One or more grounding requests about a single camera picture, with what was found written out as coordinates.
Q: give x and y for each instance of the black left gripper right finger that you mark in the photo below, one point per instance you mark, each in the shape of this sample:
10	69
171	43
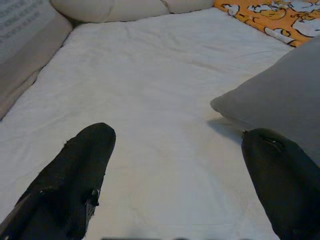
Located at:
287	190

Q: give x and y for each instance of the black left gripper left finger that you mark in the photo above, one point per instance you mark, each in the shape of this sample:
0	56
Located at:
62	187

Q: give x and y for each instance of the yellow cartoon egg blanket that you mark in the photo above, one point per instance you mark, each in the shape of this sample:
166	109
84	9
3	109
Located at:
275	15

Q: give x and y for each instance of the grey pillow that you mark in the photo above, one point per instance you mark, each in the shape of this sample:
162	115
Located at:
280	95

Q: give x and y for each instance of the white quilted mattress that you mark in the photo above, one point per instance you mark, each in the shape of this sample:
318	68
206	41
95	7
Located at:
150	87

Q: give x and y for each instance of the beige padded headboard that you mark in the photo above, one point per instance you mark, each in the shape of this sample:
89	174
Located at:
25	45

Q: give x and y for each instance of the cream bolster pillow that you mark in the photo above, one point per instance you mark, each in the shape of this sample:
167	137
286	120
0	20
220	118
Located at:
190	5
110	8

